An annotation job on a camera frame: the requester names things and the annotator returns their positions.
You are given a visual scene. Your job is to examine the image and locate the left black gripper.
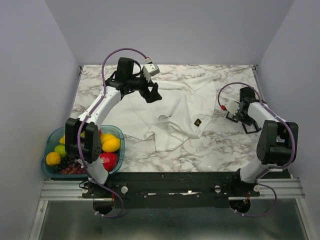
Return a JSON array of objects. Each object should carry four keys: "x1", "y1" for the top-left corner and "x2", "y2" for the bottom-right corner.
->
[{"x1": 127, "y1": 70, "x2": 162, "y2": 103}]

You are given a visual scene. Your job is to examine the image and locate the white printed t-shirt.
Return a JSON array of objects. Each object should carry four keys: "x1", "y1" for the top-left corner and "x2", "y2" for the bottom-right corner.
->
[{"x1": 103, "y1": 75, "x2": 218, "y2": 152}]

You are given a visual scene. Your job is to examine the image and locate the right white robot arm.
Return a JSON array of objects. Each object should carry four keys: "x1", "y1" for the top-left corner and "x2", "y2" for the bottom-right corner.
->
[{"x1": 230, "y1": 86, "x2": 299, "y2": 196}]

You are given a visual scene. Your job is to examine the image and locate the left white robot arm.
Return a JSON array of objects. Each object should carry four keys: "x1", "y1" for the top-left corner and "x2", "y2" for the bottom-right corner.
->
[{"x1": 65, "y1": 57, "x2": 162, "y2": 198}]

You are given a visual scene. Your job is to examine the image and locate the black yellow garment label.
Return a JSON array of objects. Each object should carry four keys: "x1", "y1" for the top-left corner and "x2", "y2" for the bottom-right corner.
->
[{"x1": 194, "y1": 118, "x2": 202, "y2": 127}]

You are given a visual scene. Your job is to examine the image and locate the yellow lemon right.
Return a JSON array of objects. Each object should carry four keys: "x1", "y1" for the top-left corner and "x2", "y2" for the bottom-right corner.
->
[{"x1": 102, "y1": 137, "x2": 121, "y2": 153}]

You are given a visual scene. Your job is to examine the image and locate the yellow lemon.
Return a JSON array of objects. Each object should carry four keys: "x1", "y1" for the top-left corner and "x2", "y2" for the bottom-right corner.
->
[
  {"x1": 102, "y1": 137, "x2": 121, "y2": 153},
  {"x1": 100, "y1": 133, "x2": 116, "y2": 144}
]

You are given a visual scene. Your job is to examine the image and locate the yellow lemon left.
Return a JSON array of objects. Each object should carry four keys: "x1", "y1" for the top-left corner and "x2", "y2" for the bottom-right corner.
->
[{"x1": 100, "y1": 133, "x2": 116, "y2": 144}]

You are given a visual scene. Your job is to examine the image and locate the red apple lower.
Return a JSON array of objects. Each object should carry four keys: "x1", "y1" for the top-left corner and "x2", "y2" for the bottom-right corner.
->
[{"x1": 100, "y1": 152, "x2": 118, "y2": 172}]

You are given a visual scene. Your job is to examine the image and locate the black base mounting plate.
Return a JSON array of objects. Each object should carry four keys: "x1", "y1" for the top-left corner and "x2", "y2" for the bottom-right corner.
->
[{"x1": 82, "y1": 171, "x2": 260, "y2": 209}]

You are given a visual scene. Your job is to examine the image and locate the green lime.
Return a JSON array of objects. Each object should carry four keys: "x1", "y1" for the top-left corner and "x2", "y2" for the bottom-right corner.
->
[{"x1": 54, "y1": 144, "x2": 67, "y2": 158}]

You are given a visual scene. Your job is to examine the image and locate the teal plastic fruit bowl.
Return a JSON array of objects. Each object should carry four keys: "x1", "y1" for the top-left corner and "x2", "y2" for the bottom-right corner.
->
[{"x1": 41, "y1": 125, "x2": 125, "y2": 180}]

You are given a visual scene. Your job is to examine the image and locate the dark purple grapes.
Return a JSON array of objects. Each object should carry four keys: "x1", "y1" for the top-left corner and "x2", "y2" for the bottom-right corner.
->
[{"x1": 54, "y1": 156, "x2": 85, "y2": 175}]

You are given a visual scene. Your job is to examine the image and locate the orange citrus fruit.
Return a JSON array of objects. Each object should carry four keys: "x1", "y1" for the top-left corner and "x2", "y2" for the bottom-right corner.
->
[{"x1": 45, "y1": 151, "x2": 62, "y2": 166}]

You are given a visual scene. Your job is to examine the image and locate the black frame stand upper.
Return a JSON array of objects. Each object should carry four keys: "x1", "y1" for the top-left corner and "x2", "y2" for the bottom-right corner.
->
[{"x1": 225, "y1": 111, "x2": 239, "y2": 123}]

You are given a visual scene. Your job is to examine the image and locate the black frame stand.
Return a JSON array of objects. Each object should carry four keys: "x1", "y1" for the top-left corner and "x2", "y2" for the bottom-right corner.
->
[
  {"x1": 225, "y1": 111, "x2": 239, "y2": 123},
  {"x1": 242, "y1": 121, "x2": 261, "y2": 135}
]

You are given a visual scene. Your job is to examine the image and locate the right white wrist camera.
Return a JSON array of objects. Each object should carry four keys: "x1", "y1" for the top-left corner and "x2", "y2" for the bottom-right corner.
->
[{"x1": 221, "y1": 100, "x2": 240, "y2": 116}]

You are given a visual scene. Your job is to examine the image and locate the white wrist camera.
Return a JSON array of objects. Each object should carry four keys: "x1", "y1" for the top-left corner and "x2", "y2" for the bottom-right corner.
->
[
  {"x1": 221, "y1": 100, "x2": 240, "y2": 116},
  {"x1": 142, "y1": 63, "x2": 160, "y2": 82}
]

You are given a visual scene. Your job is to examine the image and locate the black frame stand lower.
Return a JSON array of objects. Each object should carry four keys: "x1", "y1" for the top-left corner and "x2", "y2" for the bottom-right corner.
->
[{"x1": 242, "y1": 121, "x2": 261, "y2": 135}]

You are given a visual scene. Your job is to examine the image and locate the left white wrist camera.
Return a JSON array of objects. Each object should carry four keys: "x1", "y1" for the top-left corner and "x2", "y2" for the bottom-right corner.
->
[{"x1": 142, "y1": 63, "x2": 160, "y2": 82}]

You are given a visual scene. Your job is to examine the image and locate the aluminium rail frame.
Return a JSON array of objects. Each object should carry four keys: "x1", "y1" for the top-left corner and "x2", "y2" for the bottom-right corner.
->
[{"x1": 29, "y1": 178, "x2": 317, "y2": 240}]

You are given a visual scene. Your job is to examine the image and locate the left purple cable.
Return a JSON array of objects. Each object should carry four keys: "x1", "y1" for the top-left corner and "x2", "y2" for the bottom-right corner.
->
[{"x1": 77, "y1": 47, "x2": 151, "y2": 218}]

